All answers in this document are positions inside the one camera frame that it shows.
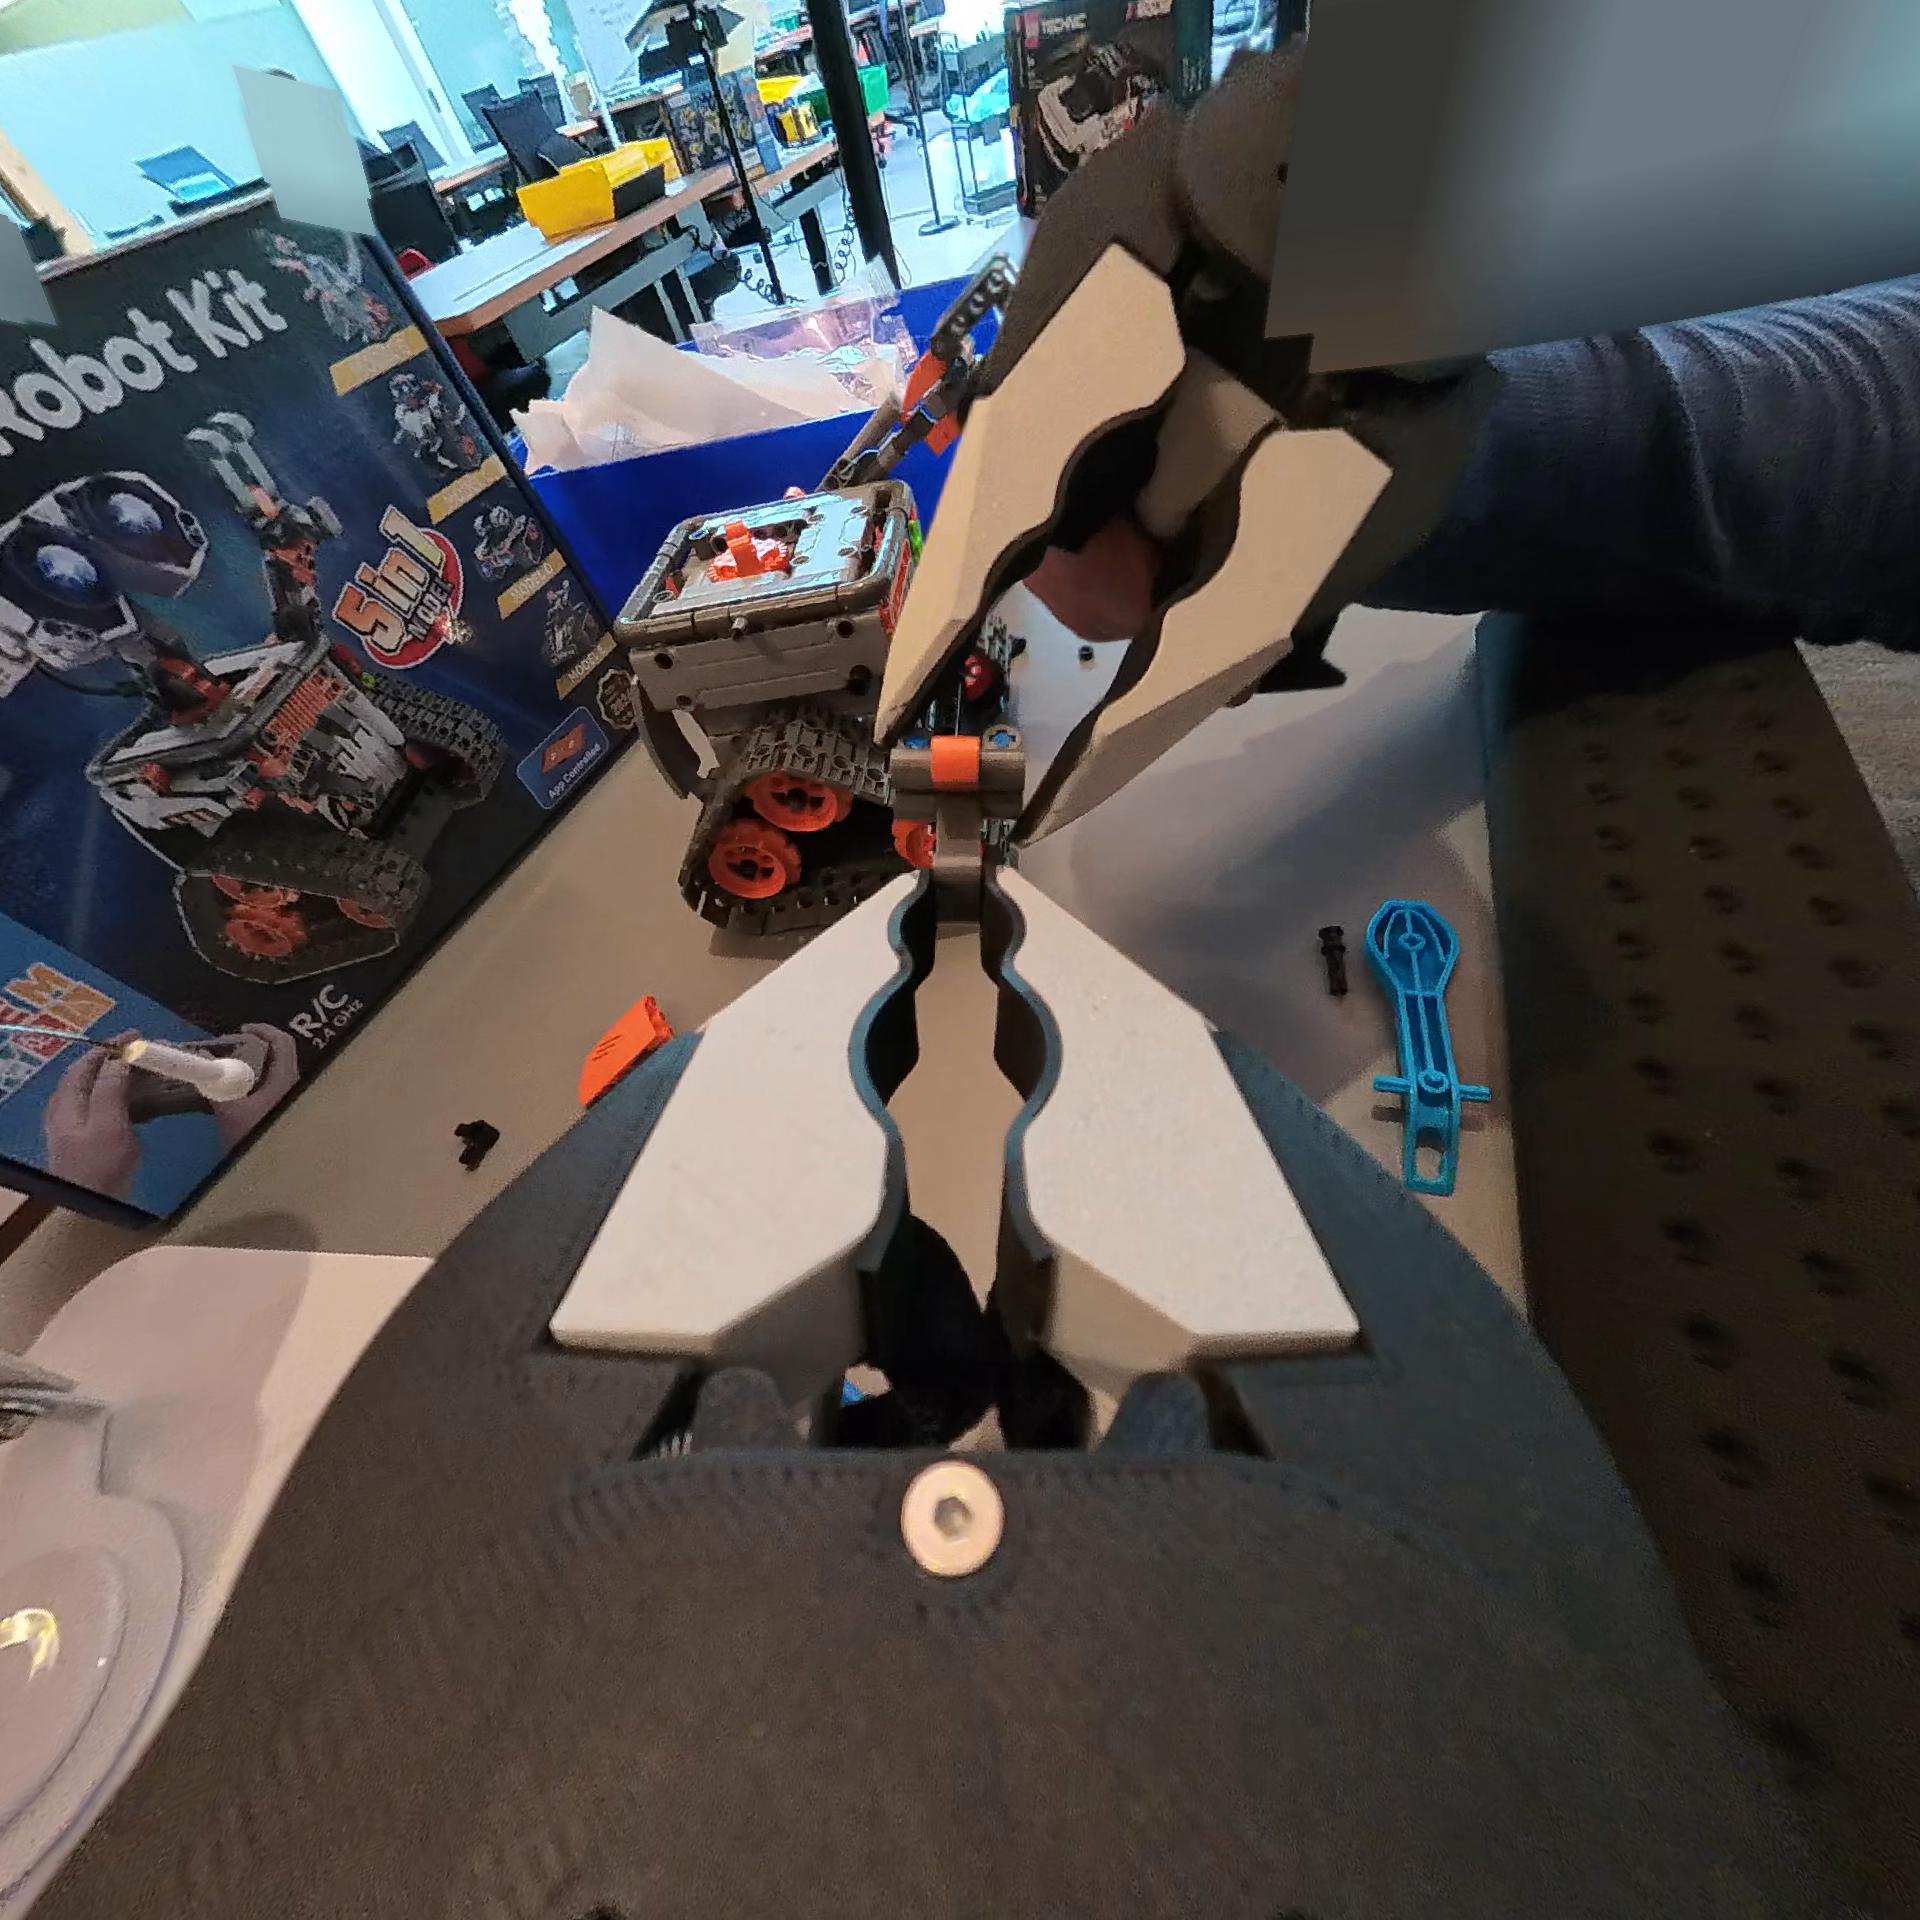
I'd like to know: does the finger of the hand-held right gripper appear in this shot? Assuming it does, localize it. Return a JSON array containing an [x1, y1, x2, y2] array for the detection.
[[1022, 373, 1398, 843], [875, 244, 1191, 748]]

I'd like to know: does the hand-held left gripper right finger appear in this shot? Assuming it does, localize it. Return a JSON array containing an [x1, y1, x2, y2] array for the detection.
[[991, 872, 1362, 1444]]

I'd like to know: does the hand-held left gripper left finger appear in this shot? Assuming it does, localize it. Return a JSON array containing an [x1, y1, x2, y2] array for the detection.
[[548, 872, 925, 1444]]

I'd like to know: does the dark grey connector piece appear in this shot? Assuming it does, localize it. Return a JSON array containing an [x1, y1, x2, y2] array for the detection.
[[919, 794, 995, 936]]

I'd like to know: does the person's right forearm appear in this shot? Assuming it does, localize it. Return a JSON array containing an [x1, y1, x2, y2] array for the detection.
[[1351, 278, 1920, 651]]

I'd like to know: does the person's right hand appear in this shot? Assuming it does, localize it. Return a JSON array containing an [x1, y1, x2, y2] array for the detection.
[[1026, 524, 1164, 643]]

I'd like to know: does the black toy kit box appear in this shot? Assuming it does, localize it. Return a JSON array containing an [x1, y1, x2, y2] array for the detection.
[[1003, 0, 1202, 219]]

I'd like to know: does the orange wedge panel brick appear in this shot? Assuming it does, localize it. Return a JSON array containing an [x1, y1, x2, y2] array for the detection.
[[581, 995, 678, 1105]]

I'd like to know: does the light blue brick separator tool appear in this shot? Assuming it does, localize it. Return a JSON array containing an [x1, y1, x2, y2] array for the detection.
[[1366, 900, 1491, 1198]]

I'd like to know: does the black support pole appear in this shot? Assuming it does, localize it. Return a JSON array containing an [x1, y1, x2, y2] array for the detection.
[[811, 0, 902, 288]]

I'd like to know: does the partly built toy robot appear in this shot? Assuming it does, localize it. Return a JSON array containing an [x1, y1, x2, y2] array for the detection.
[[617, 256, 1039, 940]]

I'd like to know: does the blue storage bin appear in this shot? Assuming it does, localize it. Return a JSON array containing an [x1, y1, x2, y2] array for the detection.
[[533, 278, 1001, 609]]

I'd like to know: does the yellow storage bin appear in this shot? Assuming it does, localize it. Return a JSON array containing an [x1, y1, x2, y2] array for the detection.
[[518, 143, 678, 240]]

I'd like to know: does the black dimpled pad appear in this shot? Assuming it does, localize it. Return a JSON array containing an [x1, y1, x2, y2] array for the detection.
[[1478, 607, 1920, 1920]]

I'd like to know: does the white book stand base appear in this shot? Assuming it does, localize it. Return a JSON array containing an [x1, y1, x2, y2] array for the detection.
[[0, 1035, 438, 1920]]

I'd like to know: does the blue robot kit box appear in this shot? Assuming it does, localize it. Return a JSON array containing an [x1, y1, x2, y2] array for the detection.
[[0, 197, 640, 1221]]

